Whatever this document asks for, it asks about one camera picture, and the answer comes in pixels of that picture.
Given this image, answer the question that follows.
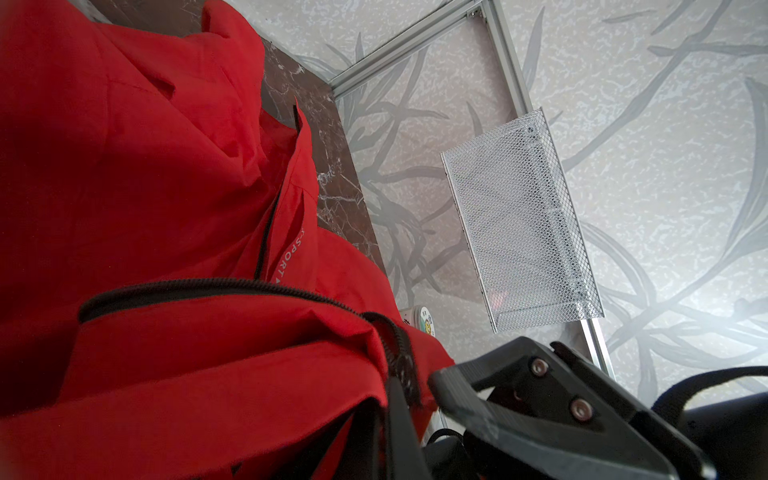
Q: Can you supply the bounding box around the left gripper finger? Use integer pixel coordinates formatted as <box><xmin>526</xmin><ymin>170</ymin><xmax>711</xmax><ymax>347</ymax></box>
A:
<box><xmin>335</xmin><ymin>374</ymin><xmax>433</xmax><ymax>480</ymax></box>

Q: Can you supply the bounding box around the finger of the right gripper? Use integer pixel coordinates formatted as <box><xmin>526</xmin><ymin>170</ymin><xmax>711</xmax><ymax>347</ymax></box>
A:
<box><xmin>428</xmin><ymin>337</ymin><xmax>717</xmax><ymax>479</ymax></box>

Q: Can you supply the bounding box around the red jacket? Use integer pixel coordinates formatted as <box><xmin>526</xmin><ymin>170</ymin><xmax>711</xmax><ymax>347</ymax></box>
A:
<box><xmin>1</xmin><ymin>1</ymin><xmax>452</xmax><ymax>479</ymax></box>

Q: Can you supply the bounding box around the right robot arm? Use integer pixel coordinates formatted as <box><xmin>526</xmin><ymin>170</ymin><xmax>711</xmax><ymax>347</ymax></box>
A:
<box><xmin>424</xmin><ymin>337</ymin><xmax>767</xmax><ymax>479</ymax></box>

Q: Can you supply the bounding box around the white wire mesh basket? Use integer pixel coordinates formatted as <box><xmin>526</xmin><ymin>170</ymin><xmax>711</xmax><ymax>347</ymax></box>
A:
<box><xmin>441</xmin><ymin>109</ymin><xmax>604</xmax><ymax>332</ymax></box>

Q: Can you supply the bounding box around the aluminium frame rail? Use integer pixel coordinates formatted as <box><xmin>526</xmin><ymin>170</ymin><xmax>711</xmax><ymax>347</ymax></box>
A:
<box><xmin>328</xmin><ymin>0</ymin><xmax>616</xmax><ymax>379</ymax></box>

